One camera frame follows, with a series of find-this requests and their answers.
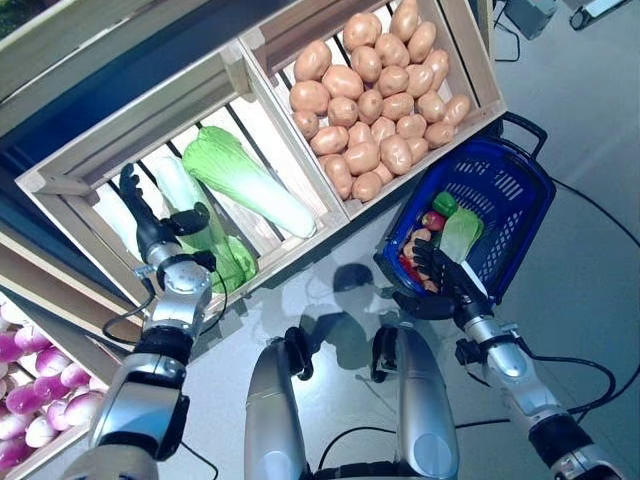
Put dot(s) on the wooden display stand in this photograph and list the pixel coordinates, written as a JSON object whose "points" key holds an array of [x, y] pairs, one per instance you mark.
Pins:
{"points": [[60, 280]]}

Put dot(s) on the dark robot waist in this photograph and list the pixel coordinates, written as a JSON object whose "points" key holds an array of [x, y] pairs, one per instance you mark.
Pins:
{"points": [[355, 472]]}

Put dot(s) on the red tomato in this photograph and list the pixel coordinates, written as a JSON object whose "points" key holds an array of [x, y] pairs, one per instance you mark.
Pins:
{"points": [[411, 267]]}

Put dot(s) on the green bell pepper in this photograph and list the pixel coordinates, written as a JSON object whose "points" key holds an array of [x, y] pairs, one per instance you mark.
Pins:
{"points": [[444, 202]]}

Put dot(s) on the silver left robot leg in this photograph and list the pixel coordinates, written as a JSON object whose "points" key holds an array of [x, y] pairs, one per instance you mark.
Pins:
{"points": [[270, 410]]}

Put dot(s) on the silver robot leg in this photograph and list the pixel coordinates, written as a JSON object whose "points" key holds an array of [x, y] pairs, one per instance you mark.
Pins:
{"points": [[425, 400], [270, 410]]}

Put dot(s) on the red apple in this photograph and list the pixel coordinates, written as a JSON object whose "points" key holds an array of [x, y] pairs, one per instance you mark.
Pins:
{"points": [[432, 220]]}

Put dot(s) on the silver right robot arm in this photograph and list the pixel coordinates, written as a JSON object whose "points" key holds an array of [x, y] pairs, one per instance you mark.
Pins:
{"points": [[515, 370]]}

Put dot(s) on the blue plastic shopping basket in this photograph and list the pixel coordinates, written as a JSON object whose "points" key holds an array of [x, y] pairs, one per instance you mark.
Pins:
{"points": [[510, 150]]}

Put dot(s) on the tan potato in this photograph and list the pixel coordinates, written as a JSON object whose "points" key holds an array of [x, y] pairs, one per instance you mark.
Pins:
{"points": [[437, 67], [342, 111], [366, 64], [422, 41], [457, 110], [395, 154], [411, 126], [382, 129], [366, 186], [309, 97], [342, 82], [417, 148], [430, 285], [411, 248], [370, 106], [339, 176], [419, 235], [329, 140], [431, 106], [306, 124], [362, 31], [391, 50], [361, 157], [360, 134], [404, 20], [393, 81], [382, 172], [440, 135], [312, 60], [397, 106], [419, 80]]}

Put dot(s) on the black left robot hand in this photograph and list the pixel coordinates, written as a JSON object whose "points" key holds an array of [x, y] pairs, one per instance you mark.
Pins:
{"points": [[150, 230]]}

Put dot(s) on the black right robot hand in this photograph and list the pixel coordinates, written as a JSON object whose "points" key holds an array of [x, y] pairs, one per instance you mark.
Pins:
{"points": [[450, 285]]}

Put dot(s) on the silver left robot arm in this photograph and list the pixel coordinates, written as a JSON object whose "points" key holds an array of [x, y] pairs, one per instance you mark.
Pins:
{"points": [[145, 400]]}

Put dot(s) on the silver right robot leg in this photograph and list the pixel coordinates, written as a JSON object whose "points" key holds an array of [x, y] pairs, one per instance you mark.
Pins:
{"points": [[425, 400]]}

